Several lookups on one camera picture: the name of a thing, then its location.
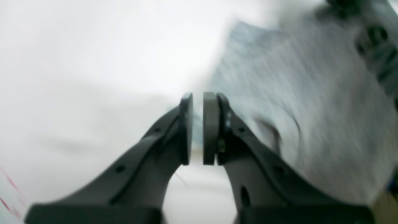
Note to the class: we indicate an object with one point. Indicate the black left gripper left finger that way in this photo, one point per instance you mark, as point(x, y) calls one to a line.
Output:
point(132, 189)

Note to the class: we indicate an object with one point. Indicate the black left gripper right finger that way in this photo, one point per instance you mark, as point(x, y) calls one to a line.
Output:
point(266, 190)

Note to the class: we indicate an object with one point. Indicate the grey t-shirt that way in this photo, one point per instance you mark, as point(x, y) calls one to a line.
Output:
point(321, 92)

